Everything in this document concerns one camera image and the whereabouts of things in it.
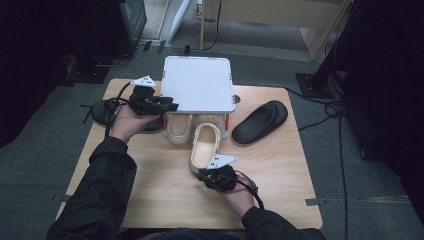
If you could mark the white shoe rack orange legs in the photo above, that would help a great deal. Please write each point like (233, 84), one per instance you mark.
(198, 83)

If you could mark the small black plug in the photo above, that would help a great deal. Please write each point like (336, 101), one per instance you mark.
(187, 50)

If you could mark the white board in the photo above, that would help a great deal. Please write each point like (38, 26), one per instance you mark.
(178, 20)

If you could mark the black stand base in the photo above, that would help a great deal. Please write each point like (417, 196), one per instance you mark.
(88, 71)

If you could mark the person's left hand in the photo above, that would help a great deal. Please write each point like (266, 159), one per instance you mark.
(126, 125)

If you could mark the black stand with base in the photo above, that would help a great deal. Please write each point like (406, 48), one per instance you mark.
(316, 83)

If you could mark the dark round table grommet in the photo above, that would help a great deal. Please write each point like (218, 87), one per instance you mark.
(236, 99)

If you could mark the dark cabinet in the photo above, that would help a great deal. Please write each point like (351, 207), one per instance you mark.
(128, 23)

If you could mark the grey floor tape strip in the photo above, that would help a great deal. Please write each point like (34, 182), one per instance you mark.
(315, 201)
(60, 197)

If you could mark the light wooden furniture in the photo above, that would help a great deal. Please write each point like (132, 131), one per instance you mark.
(266, 10)

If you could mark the person's torso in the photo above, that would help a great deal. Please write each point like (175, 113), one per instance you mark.
(186, 234)

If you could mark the cream clog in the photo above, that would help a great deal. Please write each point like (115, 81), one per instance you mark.
(204, 150)
(178, 128)

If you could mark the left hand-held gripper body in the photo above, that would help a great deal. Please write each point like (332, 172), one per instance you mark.
(145, 101)

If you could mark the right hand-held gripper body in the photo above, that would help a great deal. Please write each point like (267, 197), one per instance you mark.
(220, 178)

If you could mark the person's right hand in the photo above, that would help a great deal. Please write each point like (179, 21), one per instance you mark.
(240, 200)

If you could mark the black flip-flop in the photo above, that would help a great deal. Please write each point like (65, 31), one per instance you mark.
(98, 113)
(260, 123)

